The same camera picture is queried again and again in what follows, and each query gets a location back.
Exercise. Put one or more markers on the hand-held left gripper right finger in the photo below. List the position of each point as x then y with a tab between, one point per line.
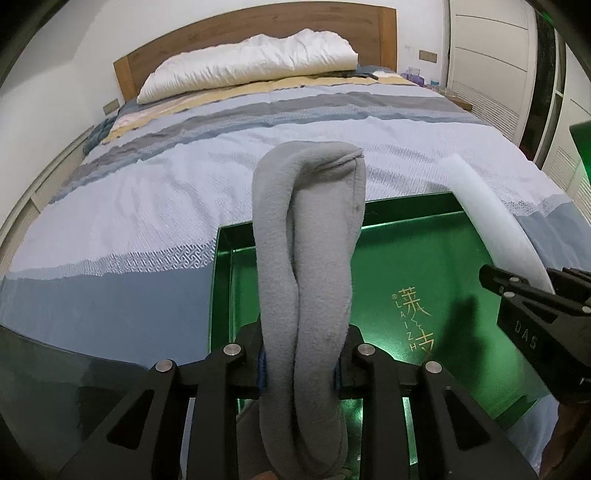
337	374

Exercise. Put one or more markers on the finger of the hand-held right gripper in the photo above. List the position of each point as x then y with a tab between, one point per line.
521	318
572	284

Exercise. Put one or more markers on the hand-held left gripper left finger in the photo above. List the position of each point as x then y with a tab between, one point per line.
262	369

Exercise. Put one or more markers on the light grey fleece cloth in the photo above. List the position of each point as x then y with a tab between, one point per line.
314	277

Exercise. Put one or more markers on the green box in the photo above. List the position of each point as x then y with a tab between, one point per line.
415	258

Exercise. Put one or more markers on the striped bed cover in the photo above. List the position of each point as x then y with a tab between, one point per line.
184	184

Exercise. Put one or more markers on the wooden nightstand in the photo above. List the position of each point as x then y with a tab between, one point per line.
457	98

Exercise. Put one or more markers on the white wardrobe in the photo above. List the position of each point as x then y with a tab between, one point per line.
494	55

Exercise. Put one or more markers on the purple tissue box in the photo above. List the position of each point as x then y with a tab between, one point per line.
412	76

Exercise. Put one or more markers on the dark cloth by duvet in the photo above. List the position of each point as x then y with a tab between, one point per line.
355	73

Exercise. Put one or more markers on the white pillow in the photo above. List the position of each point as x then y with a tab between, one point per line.
249	60

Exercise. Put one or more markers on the wooden headboard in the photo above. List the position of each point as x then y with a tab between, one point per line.
138	60

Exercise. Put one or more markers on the wall socket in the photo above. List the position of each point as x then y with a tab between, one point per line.
111	105
427	55

